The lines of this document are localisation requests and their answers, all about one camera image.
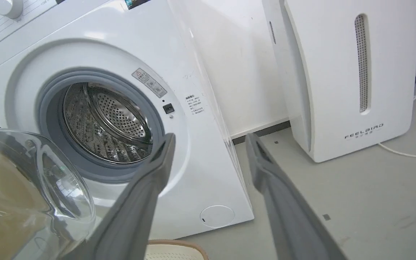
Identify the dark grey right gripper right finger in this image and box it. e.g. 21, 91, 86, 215
245, 133, 348, 260

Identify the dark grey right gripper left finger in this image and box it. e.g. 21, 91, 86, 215
63, 133, 176, 260

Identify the glass washing machine door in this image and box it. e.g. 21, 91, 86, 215
0, 113, 96, 260

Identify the white front-load washing machine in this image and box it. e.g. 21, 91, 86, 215
0, 0, 255, 240

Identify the white washing machine dial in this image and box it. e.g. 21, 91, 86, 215
0, 0, 24, 19

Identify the white laundry basket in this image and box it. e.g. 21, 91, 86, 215
144, 239, 209, 260

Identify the white air purifier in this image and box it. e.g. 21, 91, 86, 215
261, 0, 416, 163

